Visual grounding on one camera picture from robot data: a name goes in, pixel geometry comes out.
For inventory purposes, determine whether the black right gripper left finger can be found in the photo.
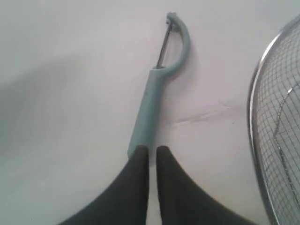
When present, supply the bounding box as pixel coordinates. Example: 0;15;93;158
61;146;149;225

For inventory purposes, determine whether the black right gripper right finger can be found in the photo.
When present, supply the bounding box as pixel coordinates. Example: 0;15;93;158
156;146;253;225

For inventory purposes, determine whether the teal handled vegetable peeler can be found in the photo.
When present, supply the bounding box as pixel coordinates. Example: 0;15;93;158
127;12;190;158

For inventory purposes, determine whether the oval metal mesh basket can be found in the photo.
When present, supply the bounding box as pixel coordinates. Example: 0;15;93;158
247;17;300;225

